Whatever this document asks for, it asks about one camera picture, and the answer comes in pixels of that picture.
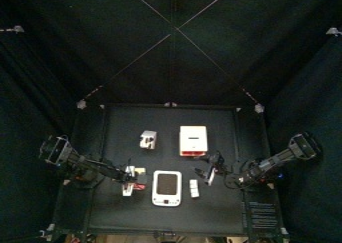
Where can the white toy tablet dark screen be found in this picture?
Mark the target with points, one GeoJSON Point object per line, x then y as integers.
{"type": "Point", "coordinates": [165, 188]}

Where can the small white rectangular block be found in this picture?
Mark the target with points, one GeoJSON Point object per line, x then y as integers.
{"type": "Point", "coordinates": [193, 188]}

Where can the silver frame corner bracket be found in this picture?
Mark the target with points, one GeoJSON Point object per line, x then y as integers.
{"type": "Point", "coordinates": [259, 107]}
{"type": "Point", "coordinates": [283, 234]}
{"type": "Point", "coordinates": [80, 103]}
{"type": "Point", "coordinates": [46, 232]}
{"type": "Point", "coordinates": [332, 31]}
{"type": "Point", "coordinates": [17, 29]}

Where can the toy sushi roll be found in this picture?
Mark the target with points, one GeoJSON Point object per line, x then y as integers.
{"type": "Point", "coordinates": [140, 178]}

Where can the silver frame middle bracket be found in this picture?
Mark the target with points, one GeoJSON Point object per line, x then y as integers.
{"type": "Point", "coordinates": [169, 104]}

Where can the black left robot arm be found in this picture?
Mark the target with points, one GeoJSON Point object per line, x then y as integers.
{"type": "Point", "coordinates": [84, 162]}

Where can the white and red toy box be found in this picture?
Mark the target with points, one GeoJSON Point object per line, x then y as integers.
{"type": "Point", "coordinates": [192, 140]}

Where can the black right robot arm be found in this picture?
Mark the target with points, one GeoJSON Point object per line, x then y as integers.
{"type": "Point", "coordinates": [275, 160]}

